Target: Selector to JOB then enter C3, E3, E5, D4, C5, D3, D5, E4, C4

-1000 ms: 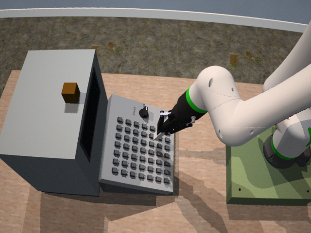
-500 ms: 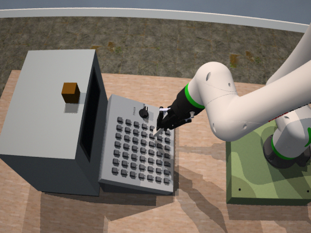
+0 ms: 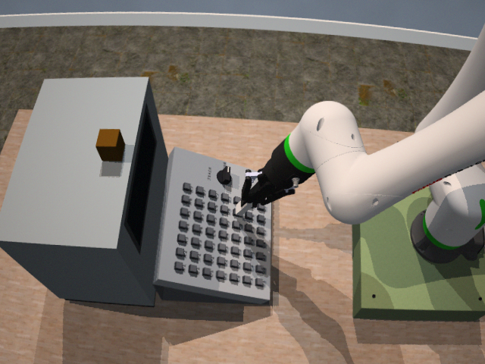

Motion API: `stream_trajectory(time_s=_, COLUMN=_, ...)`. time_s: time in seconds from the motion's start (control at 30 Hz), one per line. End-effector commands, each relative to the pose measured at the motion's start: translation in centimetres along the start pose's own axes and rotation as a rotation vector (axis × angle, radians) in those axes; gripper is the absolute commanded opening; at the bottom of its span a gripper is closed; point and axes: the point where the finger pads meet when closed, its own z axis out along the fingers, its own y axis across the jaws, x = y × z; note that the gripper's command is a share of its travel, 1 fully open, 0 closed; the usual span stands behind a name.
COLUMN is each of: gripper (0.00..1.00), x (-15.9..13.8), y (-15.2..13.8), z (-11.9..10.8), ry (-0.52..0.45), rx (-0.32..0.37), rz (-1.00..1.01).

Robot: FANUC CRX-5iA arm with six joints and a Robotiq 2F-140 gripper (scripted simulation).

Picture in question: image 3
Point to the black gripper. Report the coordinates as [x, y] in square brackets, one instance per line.
[262, 189]

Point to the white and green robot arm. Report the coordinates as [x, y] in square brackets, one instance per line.
[356, 186]

